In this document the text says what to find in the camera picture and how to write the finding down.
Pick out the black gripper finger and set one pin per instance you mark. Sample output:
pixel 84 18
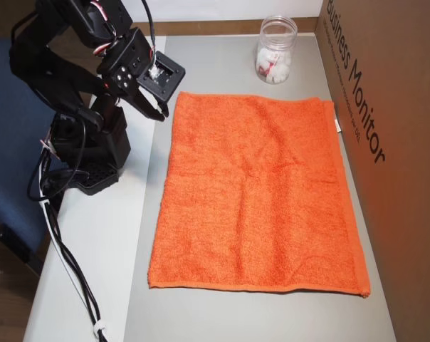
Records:
pixel 163 109
pixel 145 107

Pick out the orange terry towel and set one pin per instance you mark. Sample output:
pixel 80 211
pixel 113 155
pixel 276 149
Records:
pixel 257 185

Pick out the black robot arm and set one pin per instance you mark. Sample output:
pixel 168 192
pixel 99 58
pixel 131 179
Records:
pixel 58 92

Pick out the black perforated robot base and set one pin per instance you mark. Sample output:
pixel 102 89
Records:
pixel 104 149

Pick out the red white paper insert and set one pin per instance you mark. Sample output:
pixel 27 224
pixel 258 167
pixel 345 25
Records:
pixel 266 66

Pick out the clear plastic jar white cubes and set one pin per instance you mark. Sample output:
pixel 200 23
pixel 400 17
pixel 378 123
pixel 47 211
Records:
pixel 275 53

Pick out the blue chair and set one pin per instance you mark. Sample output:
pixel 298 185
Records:
pixel 8 142

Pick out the white towel label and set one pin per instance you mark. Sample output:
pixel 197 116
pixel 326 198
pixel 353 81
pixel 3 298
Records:
pixel 337 125

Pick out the grey table mat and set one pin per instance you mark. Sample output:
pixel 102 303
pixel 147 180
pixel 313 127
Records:
pixel 236 317

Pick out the brown cardboard monitor box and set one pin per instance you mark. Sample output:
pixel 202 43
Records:
pixel 396 142

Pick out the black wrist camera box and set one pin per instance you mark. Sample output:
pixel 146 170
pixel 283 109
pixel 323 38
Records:
pixel 163 76

